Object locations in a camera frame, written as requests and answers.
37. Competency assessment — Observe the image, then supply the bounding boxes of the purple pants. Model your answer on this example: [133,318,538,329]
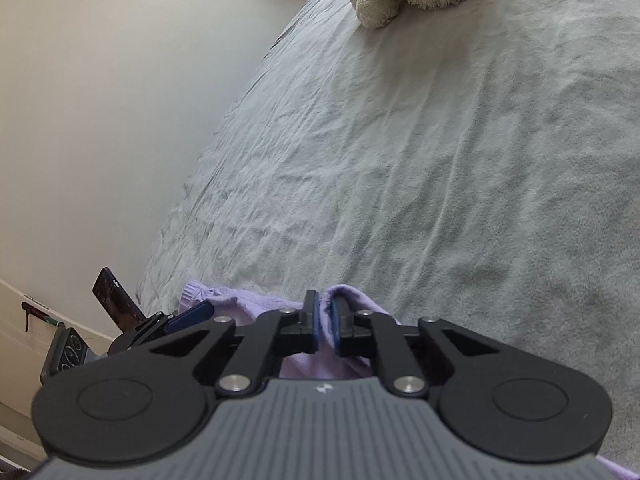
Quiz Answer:
[179,282,640,480]

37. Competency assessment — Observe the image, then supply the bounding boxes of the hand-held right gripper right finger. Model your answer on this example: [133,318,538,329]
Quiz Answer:
[330,296,506,400]

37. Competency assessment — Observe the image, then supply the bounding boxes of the black smartphone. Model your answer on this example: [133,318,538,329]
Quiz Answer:
[92,267,147,335]

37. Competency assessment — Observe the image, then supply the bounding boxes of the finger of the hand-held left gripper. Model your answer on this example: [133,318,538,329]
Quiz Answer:
[165,301,215,335]
[107,311,168,357]

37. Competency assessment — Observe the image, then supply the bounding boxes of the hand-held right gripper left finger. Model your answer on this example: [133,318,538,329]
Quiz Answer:
[149,290,321,400]

